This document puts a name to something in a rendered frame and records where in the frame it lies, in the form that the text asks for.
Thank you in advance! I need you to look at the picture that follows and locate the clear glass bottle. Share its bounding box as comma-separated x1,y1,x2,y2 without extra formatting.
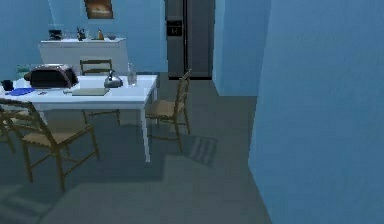
126,62,138,88

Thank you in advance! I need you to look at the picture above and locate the grey fridge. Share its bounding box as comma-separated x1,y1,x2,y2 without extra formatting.
164,0,216,81

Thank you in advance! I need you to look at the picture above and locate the white dining table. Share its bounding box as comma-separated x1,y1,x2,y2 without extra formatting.
0,74,159,164

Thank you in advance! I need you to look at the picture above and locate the silver kettle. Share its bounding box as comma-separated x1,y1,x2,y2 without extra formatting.
103,69,124,89

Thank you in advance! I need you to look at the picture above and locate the pale flat book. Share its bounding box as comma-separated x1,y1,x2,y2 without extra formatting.
71,87,111,97

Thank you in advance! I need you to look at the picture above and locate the white sideboard cabinet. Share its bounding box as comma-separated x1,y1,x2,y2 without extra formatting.
37,37,130,76

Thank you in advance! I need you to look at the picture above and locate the dark small plant pot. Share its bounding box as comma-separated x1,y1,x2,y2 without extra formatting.
76,26,87,42

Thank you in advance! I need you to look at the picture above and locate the framed brown picture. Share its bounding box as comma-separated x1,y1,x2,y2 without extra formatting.
83,0,115,20

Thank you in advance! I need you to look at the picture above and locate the black chrome toaster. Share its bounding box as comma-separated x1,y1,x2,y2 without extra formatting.
23,63,80,90

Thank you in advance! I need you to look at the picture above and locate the black mug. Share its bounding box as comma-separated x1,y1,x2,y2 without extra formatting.
0,79,15,92

